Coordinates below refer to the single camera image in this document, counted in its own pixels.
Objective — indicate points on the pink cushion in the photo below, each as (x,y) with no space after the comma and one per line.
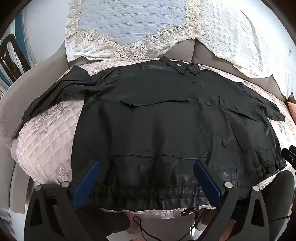
(291,103)

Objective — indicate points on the dark wooden chair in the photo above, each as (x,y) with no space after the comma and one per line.
(10,58)

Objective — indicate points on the person's left trouser leg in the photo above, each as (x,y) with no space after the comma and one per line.
(115,223)

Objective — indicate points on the person's trouser leg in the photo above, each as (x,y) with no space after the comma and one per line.
(279,197)
(115,223)

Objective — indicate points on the white quilted lace cover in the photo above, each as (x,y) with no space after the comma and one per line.
(235,32)

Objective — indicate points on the black leather jacket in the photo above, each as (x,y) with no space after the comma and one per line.
(157,129)

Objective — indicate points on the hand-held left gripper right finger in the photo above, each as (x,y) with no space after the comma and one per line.
(208,183)

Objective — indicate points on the blue quilted lace-trimmed cover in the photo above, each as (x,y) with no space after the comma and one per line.
(129,20)

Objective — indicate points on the person's right trouser leg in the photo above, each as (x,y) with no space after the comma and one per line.
(279,197)

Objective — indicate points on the grey fabric sofa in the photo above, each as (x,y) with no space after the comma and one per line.
(34,76)

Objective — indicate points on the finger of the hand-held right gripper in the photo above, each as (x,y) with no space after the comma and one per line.
(289,156)

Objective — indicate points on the pink quilted sofa mat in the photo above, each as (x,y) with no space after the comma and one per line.
(46,143)

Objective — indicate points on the blue trimmed white board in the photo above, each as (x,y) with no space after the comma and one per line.
(20,30)

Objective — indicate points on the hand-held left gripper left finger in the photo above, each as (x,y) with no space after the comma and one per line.
(86,183)

